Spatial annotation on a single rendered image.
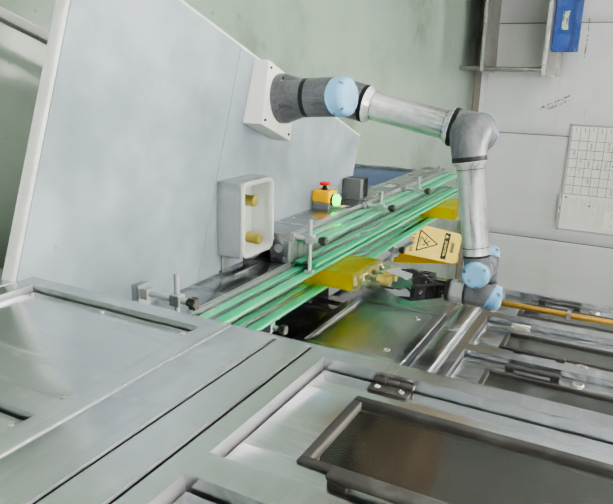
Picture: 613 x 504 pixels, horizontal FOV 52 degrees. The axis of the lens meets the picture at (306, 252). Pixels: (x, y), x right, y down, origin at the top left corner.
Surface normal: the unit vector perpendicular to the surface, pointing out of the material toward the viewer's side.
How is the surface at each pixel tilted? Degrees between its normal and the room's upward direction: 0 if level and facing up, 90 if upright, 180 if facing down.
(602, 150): 90
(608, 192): 90
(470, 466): 90
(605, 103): 90
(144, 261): 0
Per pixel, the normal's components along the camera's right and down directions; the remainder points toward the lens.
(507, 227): -0.47, 0.22
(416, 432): 0.03, -0.96
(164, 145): 0.88, 0.15
